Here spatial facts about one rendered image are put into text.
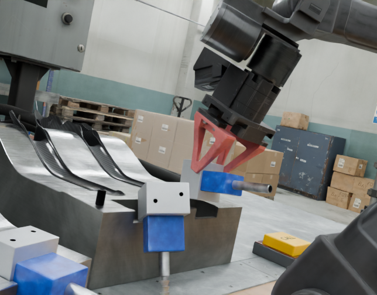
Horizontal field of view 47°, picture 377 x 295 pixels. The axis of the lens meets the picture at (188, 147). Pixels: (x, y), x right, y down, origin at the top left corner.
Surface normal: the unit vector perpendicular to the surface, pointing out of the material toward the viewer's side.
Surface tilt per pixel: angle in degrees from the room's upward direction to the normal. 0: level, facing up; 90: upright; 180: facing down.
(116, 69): 90
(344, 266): 90
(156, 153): 91
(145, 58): 90
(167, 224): 65
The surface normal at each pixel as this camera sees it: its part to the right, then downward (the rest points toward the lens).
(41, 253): 0.88, 0.21
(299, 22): 0.17, 0.11
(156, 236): 0.29, -0.29
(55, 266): 0.20, -0.98
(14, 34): 0.71, 0.20
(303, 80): -0.76, -0.11
